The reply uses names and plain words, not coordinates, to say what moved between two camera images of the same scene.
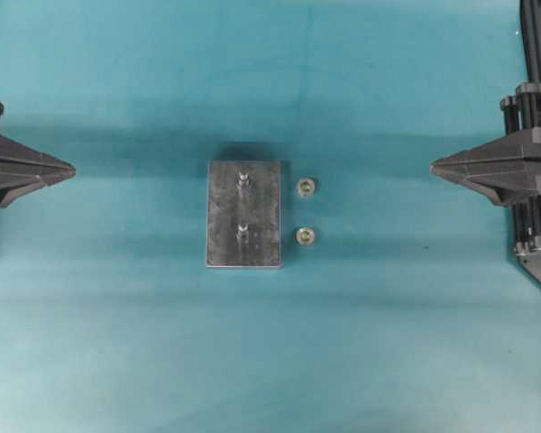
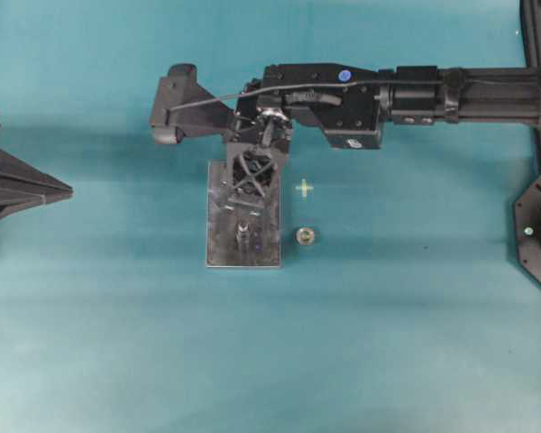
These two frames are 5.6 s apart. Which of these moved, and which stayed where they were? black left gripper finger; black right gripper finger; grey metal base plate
Moved: black right gripper finger; black left gripper finger
Stayed: grey metal base plate
